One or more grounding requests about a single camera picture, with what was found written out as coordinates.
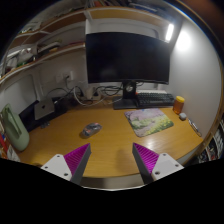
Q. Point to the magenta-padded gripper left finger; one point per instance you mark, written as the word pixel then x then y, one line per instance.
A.
pixel 77 160

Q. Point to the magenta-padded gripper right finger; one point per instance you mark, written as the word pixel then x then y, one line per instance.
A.
pixel 146 159

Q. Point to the transparent computer mouse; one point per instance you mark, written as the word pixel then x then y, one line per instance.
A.
pixel 91 129

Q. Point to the flower print mouse pad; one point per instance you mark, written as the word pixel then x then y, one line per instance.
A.
pixel 148 121

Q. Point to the small grey earbud case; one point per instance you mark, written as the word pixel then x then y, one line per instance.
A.
pixel 182 116

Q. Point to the dark pen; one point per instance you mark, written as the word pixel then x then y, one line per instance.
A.
pixel 194 127

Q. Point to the black keyboard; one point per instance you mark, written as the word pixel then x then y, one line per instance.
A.
pixel 155 99

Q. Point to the silver mini computer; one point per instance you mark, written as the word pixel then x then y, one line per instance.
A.
pixel 44 109

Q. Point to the orange jar with yellow lid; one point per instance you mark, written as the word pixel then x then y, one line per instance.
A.
pixel 178 106

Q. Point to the pale green bag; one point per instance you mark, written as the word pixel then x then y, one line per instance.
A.
pixel 16 133

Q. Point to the white charger block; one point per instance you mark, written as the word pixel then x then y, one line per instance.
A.
pixel 90 93

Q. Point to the black computer monitor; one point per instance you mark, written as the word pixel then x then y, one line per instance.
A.
pixel 126 56

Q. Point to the white wall socket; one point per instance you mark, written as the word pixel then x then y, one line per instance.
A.
pixel 63 76

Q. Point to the white wall lamp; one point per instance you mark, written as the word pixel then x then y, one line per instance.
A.
pixel 169 32

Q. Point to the wooden wall shelf unit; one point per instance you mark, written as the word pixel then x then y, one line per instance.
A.
pixel 60 25

